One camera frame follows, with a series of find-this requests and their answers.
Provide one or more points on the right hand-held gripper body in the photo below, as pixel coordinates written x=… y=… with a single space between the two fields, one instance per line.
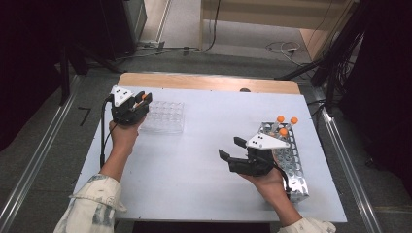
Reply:
x=256 y=165

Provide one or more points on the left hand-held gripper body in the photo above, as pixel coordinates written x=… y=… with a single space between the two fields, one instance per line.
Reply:
x=124 y=113

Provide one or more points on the orange-capped clear tube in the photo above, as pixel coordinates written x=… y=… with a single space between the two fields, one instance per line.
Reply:
x=283 y=131
x=280 y=118
x=146 y=96
x=294 y=120

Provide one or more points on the clear plastic tube rack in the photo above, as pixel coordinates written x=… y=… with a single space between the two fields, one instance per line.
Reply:
x=168 y=118

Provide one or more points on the perforated metal tube rack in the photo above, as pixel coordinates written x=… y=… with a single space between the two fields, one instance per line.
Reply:
x=296 y=168

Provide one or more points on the person's left hand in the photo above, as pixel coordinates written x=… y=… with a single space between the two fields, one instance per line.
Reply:
x=124 y=139

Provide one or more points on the person's right hand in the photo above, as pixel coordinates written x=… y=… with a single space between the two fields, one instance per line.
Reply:
x=272 y=187

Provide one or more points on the white board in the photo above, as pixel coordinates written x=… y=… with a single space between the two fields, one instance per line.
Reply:
x=200 y=168

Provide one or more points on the grey power strip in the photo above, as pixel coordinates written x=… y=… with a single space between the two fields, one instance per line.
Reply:
x=150 y=44

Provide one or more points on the black metal stand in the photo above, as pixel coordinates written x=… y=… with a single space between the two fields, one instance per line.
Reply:
x=64 y=81
x=332 y=87

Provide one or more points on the dark cabinet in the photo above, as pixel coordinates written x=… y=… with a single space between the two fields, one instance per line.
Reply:
x=113 y=29

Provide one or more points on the light wooden desk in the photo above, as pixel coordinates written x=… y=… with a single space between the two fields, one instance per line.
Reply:
x=259 y=13

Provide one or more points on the dark curtain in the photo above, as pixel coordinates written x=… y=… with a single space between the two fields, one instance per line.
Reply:
x=385 y=97

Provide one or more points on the aluminium floor rail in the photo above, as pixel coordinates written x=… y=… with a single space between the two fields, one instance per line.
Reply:
x=333 y=132
x=39 y=155

